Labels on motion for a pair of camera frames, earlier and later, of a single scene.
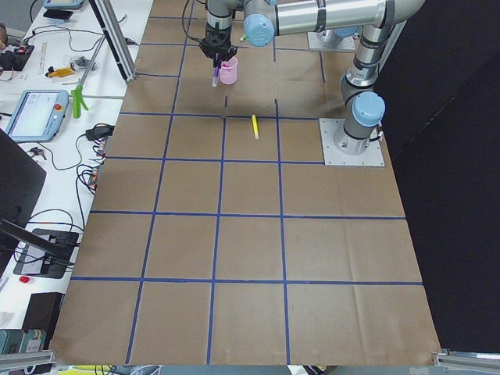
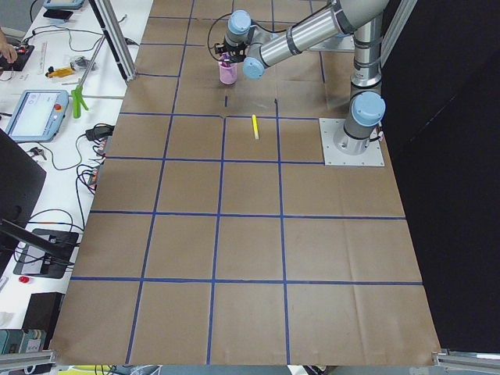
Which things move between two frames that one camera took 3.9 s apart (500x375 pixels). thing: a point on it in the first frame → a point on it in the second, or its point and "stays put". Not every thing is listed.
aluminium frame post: [119, 44] stays put
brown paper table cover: [218, 237] stays put
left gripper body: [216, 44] → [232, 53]
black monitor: [22, 179] stays put
